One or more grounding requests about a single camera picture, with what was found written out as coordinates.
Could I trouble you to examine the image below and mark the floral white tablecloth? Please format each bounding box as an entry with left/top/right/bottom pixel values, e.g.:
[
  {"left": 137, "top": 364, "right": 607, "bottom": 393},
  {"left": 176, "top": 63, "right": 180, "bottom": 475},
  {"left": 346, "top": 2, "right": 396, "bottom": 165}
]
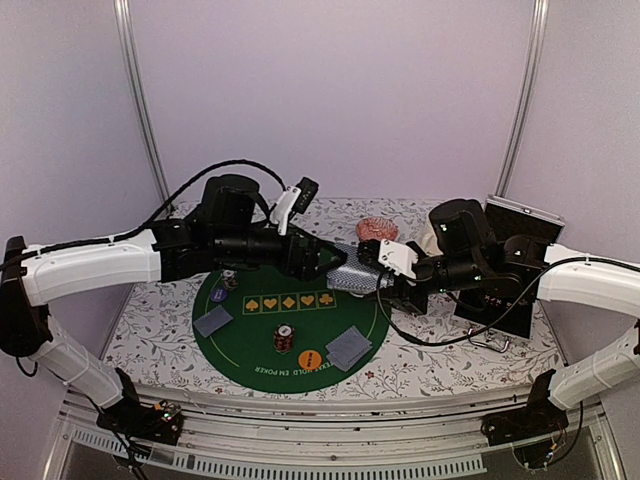
[{"left": 99, "top": 198, "right": 560, "bottom": 401}]

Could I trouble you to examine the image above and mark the red chip stack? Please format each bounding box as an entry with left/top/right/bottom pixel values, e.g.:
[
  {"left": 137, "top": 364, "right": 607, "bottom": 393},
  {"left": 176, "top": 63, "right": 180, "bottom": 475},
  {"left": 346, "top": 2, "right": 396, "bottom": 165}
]
[{"left": 274, "top": 324, "right": 295, "bottom": 353}]

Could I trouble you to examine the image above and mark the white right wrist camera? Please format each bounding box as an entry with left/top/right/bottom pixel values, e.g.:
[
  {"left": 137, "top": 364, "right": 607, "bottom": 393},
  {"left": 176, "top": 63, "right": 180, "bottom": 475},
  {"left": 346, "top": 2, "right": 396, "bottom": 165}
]
[{"left": 378, "top": 239, "right": 419, "bottom": 280}]

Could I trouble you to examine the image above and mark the blue dealt card player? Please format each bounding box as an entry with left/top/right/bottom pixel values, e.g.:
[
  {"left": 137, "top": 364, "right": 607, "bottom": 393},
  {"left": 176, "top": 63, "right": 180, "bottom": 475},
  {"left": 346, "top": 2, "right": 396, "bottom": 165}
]
[{"left": 194, "top": 305, "right": 233, "bottom": 337}]

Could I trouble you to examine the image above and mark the aluminium frame post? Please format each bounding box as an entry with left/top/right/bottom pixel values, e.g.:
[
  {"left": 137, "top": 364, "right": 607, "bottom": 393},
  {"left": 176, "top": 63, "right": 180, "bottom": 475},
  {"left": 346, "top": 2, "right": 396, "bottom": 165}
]
[
  {"left": 495, "top": 0, "right": 550, "bottom": 197},
  {"left": 113, "top": 0, "right": 170, "bottom": 202}
]

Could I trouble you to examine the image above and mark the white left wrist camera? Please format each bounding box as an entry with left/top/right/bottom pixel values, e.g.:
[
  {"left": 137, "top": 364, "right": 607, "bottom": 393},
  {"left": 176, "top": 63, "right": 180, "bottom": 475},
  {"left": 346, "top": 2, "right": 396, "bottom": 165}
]
[{"left": 269, "top": 177, "right": 319, "bottom": 236}]

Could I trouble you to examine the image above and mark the blue patterned dealt card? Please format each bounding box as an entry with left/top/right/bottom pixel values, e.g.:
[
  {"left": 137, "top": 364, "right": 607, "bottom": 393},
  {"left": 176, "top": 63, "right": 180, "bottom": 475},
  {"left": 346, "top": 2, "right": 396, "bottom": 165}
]
[{"left": 328, "top": 342, "right": 372, "bottom": 372}]

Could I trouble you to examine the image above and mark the orange round blind button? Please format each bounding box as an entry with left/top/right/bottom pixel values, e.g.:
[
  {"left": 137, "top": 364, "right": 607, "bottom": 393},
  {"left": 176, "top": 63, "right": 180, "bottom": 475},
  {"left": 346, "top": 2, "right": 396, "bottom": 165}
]
[{"left": 298, "top": 350, "right": 323, "bottom": 371}]

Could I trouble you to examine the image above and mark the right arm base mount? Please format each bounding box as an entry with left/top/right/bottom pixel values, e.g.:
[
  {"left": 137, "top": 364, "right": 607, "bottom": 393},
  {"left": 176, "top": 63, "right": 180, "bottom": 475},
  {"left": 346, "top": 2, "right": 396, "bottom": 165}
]
[{"left": 480, "top": 407, "right": 569, "bottom": 470}]

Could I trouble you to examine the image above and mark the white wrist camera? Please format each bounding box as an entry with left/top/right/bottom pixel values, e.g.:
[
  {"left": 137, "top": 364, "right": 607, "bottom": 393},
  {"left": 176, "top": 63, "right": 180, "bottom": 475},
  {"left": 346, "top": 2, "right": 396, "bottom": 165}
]
[
  {"left": 269, "top": 177, "right": 319, "bottom": 236},
  {"left": 378, "top": 239, "right": 419, "bottom": 280}
]

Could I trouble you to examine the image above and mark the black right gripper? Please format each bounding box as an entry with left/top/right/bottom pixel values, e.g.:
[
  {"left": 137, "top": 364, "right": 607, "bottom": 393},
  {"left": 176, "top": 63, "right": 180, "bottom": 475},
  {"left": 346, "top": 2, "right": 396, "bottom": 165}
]
[{"left": 363, "top": 243, "right": 483, "bottom": 317}]

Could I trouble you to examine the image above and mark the blue round blind button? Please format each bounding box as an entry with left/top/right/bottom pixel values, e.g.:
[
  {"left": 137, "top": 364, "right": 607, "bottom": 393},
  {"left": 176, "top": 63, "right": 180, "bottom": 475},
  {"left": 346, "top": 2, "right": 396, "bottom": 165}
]
[{"left": 209, "top": 287, "right": 229, "bottom": 304}]

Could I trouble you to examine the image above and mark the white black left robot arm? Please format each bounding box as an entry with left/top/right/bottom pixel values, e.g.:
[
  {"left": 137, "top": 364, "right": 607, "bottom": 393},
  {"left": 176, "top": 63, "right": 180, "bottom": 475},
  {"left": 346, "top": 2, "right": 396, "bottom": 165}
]
[{"left": 1, "top": 174, "right": 347, "bottom": 434}]

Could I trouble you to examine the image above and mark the aluminium front rail frame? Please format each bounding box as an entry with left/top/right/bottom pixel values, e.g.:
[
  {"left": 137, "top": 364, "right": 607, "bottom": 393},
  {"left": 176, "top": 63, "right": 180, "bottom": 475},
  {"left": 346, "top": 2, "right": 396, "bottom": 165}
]
[{"left": 41, "top": 385, "right": 631, "bottom": 479}]

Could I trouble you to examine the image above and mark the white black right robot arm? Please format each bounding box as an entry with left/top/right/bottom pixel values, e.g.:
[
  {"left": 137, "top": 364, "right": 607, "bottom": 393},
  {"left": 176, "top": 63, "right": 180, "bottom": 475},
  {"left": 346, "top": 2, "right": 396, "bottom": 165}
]
[{"left": 377, "top": 199, "right": 639, "bottom": 436}]

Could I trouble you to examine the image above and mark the cream ceramic mug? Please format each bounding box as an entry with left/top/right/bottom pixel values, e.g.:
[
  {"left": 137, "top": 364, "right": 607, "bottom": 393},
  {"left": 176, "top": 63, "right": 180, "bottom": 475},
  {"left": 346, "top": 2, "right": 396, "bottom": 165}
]
[{"left": 419, "top": 227, "right": 442, "bottom": 256}]

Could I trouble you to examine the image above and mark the red patterned small bowl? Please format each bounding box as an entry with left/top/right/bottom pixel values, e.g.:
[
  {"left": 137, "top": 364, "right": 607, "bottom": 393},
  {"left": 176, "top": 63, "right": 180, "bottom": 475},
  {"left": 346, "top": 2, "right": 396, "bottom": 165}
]
[{"left": 356, "top": 217, "right": 399, "bottom": 241}]

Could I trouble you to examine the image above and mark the white chip stack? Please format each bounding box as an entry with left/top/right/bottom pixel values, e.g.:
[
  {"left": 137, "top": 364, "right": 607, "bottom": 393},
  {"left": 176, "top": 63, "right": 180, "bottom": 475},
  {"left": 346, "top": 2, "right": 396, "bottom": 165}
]
[{"left": 221, "top": 269, "right": 238, "bottom": 292}]

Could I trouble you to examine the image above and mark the left aluminium frame post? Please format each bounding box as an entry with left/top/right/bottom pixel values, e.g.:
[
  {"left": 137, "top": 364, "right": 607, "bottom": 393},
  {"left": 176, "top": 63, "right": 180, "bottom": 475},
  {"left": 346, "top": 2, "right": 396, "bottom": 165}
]
[{"left": 113, "top": 0, "right": 170, "bottom": 202}]

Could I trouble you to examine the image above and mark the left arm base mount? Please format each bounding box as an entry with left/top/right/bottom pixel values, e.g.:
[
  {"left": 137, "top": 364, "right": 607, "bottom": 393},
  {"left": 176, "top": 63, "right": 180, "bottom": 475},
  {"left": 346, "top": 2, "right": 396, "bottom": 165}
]
[{"left": 96, "top": 399, "right": 184, "bottom": 446}]

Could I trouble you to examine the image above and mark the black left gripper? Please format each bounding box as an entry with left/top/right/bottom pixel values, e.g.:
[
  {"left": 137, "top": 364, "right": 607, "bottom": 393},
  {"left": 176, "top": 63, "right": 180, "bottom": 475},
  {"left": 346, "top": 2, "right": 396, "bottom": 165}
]
[{"left": 214, "top": 223, "right": 349, "bottom": 283}]

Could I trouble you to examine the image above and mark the round green poker mat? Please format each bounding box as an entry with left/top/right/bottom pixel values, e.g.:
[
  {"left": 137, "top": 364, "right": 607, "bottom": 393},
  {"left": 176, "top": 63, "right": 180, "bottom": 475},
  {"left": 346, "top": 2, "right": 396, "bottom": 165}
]
[{"left": 192, "top": 266, "right": 388, "bottom": 394}]

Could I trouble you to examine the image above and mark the aluminium poker chip case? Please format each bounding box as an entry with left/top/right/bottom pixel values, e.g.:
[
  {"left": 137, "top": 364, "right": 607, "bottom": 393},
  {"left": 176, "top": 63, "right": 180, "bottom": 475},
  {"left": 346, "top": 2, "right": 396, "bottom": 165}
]
[{"left": 454, "top": 195, "right": 564, "bottom": 353}]

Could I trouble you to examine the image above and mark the right aluminium frame post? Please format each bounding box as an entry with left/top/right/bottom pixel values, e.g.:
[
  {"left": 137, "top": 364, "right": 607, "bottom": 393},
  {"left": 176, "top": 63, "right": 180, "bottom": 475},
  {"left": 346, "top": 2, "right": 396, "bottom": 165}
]
[{"left": 495, "top": 0, "right": 550, "bottom": 197}]

